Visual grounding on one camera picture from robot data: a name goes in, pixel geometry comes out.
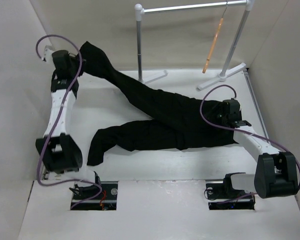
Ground black trousers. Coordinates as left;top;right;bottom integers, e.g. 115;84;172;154
80;41;235;167

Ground white clothes rack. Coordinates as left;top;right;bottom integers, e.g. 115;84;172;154
127;0;255;91

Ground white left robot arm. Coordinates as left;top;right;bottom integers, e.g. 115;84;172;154
35;45;102;200

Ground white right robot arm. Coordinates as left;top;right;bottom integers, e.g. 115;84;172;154
221;98;299;199

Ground wooden clothes hanger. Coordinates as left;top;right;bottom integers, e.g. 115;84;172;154
202;2;228;74

